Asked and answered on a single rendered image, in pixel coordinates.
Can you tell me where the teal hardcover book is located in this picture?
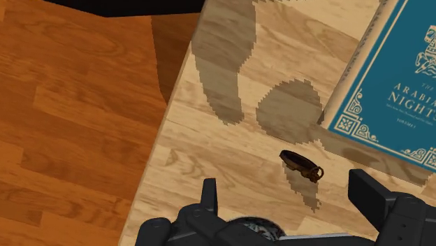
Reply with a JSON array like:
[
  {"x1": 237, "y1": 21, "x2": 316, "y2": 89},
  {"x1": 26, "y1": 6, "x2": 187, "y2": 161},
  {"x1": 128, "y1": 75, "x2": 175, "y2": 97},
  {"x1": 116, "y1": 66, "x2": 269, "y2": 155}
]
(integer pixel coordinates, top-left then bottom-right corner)
[{"x1": 320, "y1": 0, "x2": 436, "y2": 174}]

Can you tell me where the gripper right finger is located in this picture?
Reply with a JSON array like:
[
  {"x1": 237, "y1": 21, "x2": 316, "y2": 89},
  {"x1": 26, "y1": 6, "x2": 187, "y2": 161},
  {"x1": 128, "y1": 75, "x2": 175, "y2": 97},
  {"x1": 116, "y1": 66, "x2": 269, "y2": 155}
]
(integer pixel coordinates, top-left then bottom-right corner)
[{"x1": 347, "y1": 168, "x2": 436, "y2": 246}]

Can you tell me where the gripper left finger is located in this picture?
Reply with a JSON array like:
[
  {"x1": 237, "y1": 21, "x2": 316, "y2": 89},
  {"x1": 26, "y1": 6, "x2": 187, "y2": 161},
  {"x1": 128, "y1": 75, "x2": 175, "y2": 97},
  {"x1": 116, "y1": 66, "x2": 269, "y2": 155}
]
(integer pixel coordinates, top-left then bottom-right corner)
[{"x1": 134, "y1": 178, "x2": 273, "y2": 246}]

